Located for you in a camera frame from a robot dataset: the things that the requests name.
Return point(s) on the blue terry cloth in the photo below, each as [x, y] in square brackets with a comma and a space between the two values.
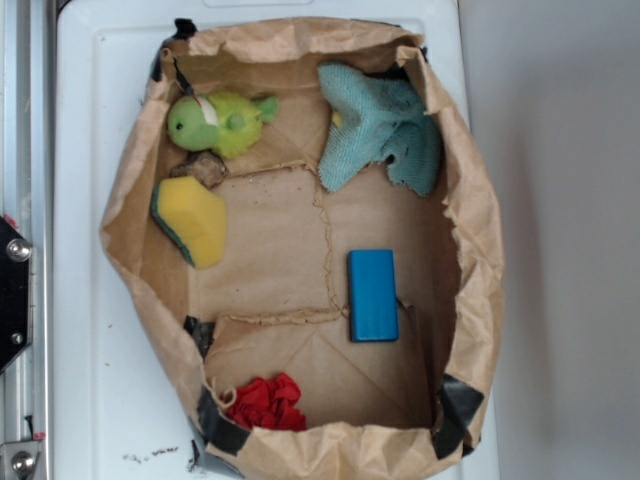
[377, 120]

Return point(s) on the brown paper bag tray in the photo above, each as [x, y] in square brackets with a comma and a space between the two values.
[278, 301]

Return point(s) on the blue wooden block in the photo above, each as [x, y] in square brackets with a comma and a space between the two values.
[372, 294]

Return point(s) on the yellow green sponge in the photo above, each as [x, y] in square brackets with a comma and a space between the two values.
[193, 217]

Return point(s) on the brown rock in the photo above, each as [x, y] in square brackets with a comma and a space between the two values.
[206, 167]

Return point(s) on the green plush turtle toy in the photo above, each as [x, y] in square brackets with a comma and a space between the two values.
[226, 123]

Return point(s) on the red crumpled paper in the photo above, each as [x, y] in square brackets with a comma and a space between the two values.
[269, 404]

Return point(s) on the white appliance top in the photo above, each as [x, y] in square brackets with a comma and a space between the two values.
[116, 413]

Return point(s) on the black metal bracket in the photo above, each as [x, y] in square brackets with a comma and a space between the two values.
[15, 291]

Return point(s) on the aluminium frame rail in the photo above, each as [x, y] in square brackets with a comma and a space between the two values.
[28, 54]

